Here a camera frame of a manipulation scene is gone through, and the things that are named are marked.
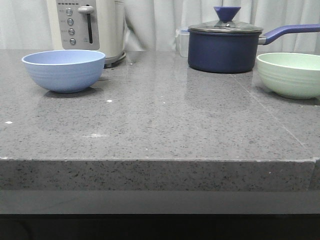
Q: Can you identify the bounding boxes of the green bowl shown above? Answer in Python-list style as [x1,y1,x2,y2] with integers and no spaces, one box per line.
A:
[256,52,320,100]

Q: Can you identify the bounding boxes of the clear plastic container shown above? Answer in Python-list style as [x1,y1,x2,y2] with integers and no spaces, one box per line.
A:
[175,26,190,58]

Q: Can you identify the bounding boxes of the glass pot lid blue knob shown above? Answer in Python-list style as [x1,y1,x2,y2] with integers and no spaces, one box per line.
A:
[188,6,263,34]

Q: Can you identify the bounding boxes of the blue bowl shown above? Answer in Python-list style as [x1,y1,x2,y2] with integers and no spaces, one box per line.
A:
[21,49,106,93]

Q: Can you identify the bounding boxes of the blue saucepan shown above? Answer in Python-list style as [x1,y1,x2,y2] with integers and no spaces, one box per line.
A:
[188,24,320,74]

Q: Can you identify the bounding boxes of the white silver toaster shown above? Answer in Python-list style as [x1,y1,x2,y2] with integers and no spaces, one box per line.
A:
[46,0,126,68]

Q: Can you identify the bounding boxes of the white curtain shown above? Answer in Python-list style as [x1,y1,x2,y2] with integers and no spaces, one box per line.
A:
[0,0,320,51]

